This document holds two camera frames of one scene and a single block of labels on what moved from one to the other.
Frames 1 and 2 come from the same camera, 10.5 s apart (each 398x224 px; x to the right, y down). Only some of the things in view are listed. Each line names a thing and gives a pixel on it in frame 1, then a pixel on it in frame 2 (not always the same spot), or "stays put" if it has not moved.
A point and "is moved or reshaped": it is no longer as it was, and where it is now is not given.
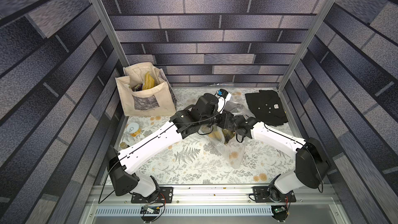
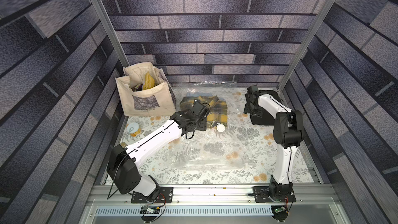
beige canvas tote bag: (144, 91) stays put
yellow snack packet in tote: (149, 82) stays put
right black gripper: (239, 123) -> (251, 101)
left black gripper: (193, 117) stays put
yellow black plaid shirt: (224, 134) is moved or reshaped
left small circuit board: (150, 209) stays put
